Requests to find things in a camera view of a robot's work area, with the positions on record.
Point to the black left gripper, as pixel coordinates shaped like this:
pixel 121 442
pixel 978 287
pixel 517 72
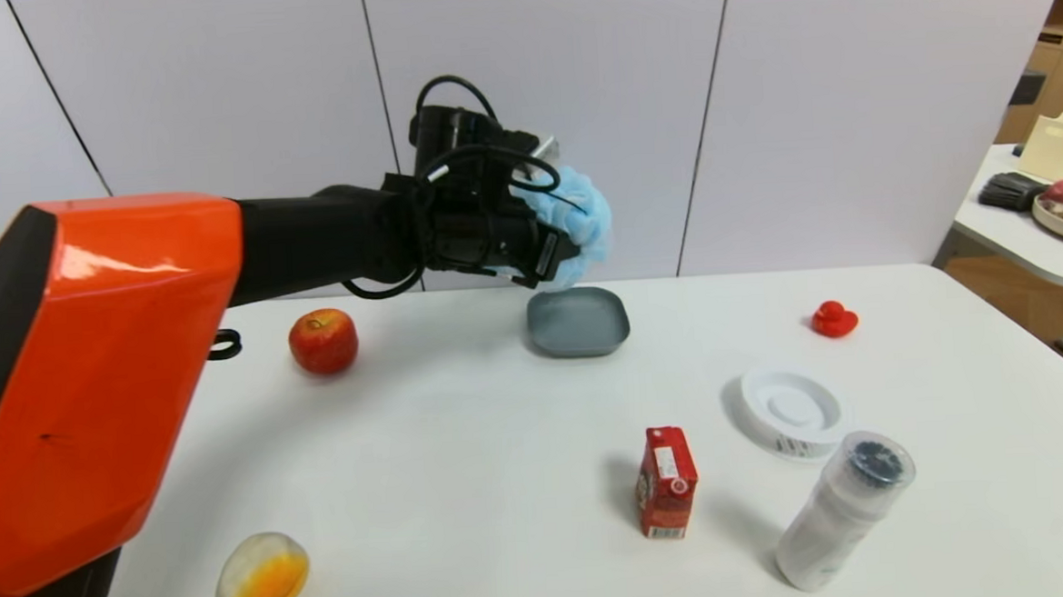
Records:
pixel 548 254

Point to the blue mesh bath loofah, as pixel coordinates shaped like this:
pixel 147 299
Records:
pixel 586 218

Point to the black and orange left arm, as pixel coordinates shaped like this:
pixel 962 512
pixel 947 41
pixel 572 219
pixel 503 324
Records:
pixel 89 358

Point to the grey square dish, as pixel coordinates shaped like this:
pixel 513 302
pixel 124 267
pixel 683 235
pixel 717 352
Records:
pixel 578 323

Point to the red juice carton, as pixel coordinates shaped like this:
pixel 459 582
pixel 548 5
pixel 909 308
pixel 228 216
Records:
pixel 666 482

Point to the red apple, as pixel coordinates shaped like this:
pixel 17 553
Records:
pixel 323 342

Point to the red rubber duck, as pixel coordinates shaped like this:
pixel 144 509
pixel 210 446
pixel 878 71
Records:
pixel 833 320

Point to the white round plastic container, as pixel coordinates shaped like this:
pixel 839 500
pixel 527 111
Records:
pixel 790 410

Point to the white bottle with clear cap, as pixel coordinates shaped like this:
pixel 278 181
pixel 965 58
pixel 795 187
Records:
pixel 838 512

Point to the black brush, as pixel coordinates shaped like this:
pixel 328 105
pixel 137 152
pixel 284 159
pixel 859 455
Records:
pixel 1008 193

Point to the yellow translucent oval soap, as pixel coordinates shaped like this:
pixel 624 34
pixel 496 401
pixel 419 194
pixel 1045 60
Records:
pixel 262 578

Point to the white side table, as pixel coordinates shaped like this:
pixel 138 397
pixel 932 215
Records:
pixel 1020 246

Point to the dark box by shelf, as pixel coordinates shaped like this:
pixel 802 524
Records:
pixel 1026 91

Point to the cream storage box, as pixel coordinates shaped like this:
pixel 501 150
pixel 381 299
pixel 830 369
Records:
pixel 1060 148

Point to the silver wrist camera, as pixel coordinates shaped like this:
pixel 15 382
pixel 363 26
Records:
pixel 546 146

